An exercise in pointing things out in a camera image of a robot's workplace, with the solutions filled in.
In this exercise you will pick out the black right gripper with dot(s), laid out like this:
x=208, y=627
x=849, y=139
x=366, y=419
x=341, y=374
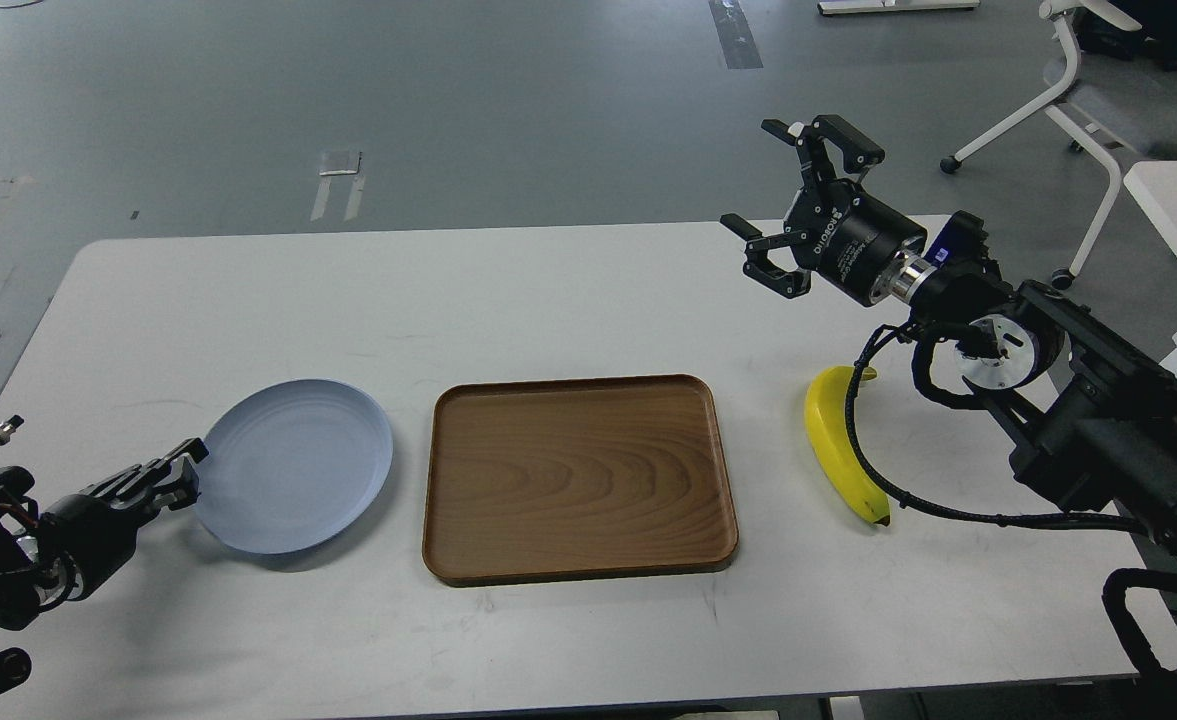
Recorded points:
x=853, y=245

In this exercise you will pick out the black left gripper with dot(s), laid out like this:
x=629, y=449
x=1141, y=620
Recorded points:
x=95, y=531

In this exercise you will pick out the light blue plate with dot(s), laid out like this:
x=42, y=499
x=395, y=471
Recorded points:
x=293, y=465

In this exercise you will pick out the yellow banana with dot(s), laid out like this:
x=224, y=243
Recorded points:
x=823, y=409

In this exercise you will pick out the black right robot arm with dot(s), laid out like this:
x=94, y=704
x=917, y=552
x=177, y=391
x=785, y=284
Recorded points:
x=1093, y=419

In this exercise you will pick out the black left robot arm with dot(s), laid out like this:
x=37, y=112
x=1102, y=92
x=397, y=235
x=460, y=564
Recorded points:
x=32, y=579

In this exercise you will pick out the white office chair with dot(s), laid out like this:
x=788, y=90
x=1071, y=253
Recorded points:
x=1137, y=107

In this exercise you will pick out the brown wooden tray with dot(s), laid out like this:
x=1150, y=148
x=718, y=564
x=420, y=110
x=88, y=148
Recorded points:
x=553, y=481

